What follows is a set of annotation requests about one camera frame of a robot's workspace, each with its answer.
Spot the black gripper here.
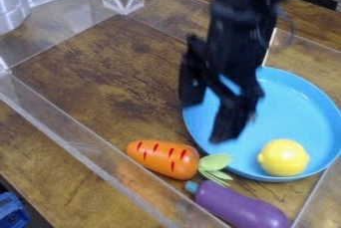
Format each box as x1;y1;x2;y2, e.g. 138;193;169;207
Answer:
178;2;277;143

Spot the yellow toy lemon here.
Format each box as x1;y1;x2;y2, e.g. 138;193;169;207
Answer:
257;138;311;177

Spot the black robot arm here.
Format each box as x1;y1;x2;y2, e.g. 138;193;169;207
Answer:
178;0;284;143

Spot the orange toy carrot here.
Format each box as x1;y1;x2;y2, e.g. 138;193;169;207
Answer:
126;140;232;186

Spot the purple toy eggplant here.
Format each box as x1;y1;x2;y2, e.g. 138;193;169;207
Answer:
185;180;289;228

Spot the blue plastic object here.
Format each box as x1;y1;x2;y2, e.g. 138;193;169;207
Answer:
0;192;31;228

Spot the clear acrylic enclosure wall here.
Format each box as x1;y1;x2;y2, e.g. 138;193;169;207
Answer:
0;0;341;228

